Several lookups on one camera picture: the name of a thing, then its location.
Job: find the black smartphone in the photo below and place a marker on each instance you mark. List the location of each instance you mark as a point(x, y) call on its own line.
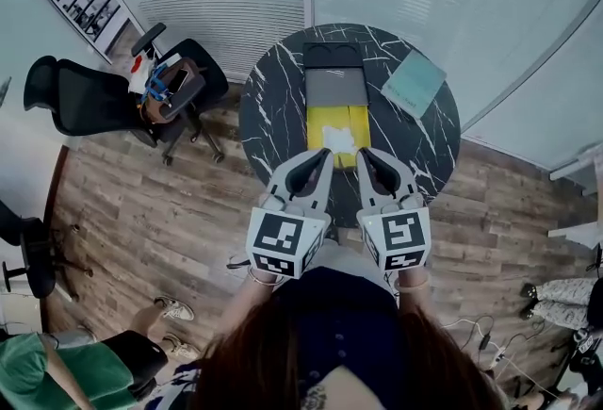
point(178, 80)

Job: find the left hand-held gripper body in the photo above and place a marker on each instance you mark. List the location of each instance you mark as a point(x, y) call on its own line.
point(282, 238)

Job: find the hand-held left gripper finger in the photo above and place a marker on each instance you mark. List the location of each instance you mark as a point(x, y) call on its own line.
point(282, 182)
point(324, 191)

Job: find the white power strip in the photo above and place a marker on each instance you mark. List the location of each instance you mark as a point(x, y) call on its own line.
point(498, 357)

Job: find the yellow box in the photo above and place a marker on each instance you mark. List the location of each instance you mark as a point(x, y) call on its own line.
point(315, 130)

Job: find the white red soft item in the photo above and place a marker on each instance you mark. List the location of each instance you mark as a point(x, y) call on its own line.
point(139, 73)

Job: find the blue white patterned garment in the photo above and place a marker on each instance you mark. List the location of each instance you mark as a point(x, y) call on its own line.
point(188, 384)

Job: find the person's right forearm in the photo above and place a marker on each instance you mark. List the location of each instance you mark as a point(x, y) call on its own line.
point(414, 302)

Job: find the person's left forearm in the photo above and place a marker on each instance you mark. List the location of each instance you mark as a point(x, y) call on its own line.
point(245, 304)

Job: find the black swivel chair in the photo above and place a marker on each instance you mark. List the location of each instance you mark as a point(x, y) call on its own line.
point(33, 252)

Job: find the white side table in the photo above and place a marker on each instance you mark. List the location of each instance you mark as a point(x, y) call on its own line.
point(570, 173)

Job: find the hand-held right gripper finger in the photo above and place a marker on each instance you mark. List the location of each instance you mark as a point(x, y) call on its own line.
point(366, 191)
point(404, 182)

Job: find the teal book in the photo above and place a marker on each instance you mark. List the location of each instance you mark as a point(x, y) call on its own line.
point(414, 80)

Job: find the brown bag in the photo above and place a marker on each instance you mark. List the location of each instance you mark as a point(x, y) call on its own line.
point(181, 104)

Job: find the white plastic bag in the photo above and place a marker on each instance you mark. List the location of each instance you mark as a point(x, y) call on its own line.
point(341, 139)

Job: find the black grey box lid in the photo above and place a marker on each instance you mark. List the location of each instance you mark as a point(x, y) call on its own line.
point(334, 85)

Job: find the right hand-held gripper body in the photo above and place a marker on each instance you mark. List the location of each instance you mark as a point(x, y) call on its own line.
point(400, 236)

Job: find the person's dark top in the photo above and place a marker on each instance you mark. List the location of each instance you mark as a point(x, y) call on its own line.
point(344, 328)

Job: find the black mesh office chair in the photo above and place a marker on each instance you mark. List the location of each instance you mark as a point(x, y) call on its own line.
point(80, 102)

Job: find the black equipment pile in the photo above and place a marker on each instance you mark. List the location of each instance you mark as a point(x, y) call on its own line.
point(586, 361)

